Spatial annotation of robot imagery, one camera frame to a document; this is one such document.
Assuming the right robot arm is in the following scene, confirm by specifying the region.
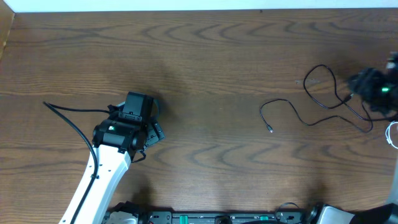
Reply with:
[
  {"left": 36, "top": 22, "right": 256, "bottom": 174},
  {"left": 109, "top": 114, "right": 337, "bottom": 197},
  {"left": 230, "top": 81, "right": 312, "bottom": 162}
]
[{"left": 347, "top": 52, "right": 397, "bottom": 115}]

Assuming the white usb cable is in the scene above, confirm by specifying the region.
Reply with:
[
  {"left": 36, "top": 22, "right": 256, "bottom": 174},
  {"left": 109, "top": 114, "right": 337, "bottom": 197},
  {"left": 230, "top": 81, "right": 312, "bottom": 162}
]
[{"left": 384, "top": 120, "right": 398, "bottom": 150}]

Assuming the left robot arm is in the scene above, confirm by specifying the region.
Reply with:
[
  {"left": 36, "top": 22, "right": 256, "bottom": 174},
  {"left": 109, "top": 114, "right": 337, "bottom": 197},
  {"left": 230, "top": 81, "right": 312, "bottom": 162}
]
[{"left": 60, "top": 92, "right": 165, "bottom": 223}]

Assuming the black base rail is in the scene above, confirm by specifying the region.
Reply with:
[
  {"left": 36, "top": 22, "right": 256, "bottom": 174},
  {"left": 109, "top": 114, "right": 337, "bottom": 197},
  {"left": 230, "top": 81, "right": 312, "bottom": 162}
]
[{"left": 102, "top": 201, "right": 398, "bottom": 224}]

